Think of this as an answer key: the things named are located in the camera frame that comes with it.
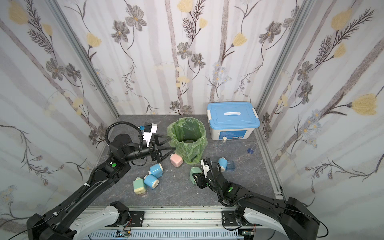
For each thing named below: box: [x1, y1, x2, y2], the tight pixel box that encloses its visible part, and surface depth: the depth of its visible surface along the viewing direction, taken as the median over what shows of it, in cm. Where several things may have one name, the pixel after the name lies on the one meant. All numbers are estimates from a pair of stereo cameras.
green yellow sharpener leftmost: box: [133, 176, 146, 195], surface depth 81 cm
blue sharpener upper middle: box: [148, 163, 164, 179], surface depth 86 cm
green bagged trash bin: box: [167, 117, 209, 165], surface depth 88 cm
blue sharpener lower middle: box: [144, 174, 160, 190], surface depth 82 cm
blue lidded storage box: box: [207, 101, 261, 140], surface depth 100 cm
